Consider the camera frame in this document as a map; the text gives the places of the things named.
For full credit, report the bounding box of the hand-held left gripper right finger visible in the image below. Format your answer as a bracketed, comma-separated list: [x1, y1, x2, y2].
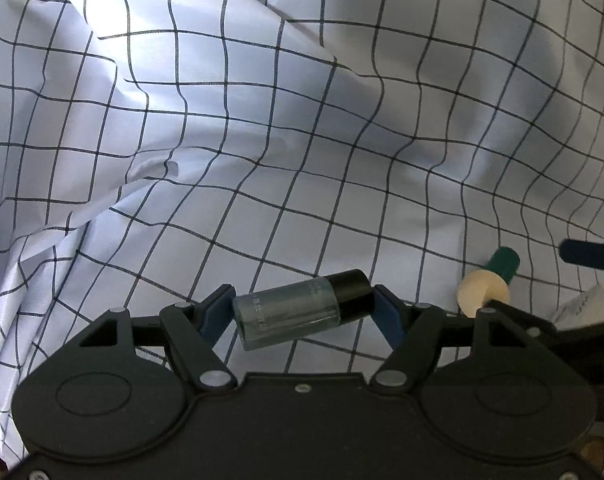
[371, 285, 555, 391]

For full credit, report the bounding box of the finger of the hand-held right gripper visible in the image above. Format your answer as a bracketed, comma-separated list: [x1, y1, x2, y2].
[489, 300, 604, 348]
[559, 239, 604, 273]

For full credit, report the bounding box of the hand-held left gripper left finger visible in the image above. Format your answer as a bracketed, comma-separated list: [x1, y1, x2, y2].
[76, 284, 237, 391]

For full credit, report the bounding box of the white checked bed sheet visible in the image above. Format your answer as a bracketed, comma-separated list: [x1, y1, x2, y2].
[0, 0, 604, 466]

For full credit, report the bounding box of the green and cream spool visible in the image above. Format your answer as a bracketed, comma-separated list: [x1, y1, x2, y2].
[457, 246, 522, 318]

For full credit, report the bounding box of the white printed packet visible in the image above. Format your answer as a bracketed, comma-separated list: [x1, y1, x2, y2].
[549, 282, 604, 331]

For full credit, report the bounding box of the teal glass bottle black cap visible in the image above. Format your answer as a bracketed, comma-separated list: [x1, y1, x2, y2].
[232, 269, 375, 352]

